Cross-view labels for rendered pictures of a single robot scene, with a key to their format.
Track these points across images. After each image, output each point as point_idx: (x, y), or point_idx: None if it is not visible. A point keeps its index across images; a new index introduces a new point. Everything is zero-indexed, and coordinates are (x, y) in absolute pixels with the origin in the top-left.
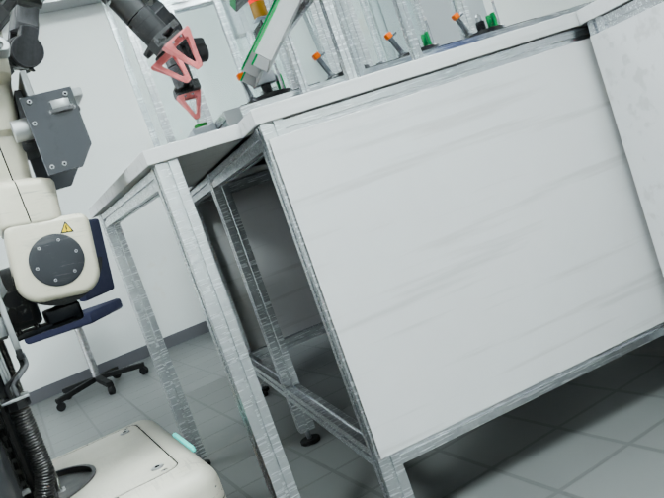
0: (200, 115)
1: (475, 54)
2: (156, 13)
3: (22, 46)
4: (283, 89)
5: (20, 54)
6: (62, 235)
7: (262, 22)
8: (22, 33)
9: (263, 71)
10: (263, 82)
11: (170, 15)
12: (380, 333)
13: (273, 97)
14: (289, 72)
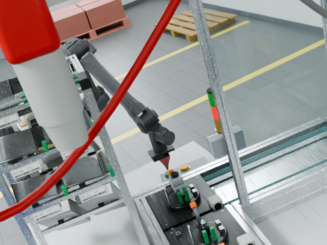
0: (166, 169)
1: None
2: (129, 115)
3: (86, 106)
4: (168, 206)
5: (87, 109)
6: (61, 205)
7: (207, 140)
8: (83, 102)
9: (119, 205)
10: (172, 188)
11: (136, 118)
12: None
13: (140, 214)
14: (233, 178)
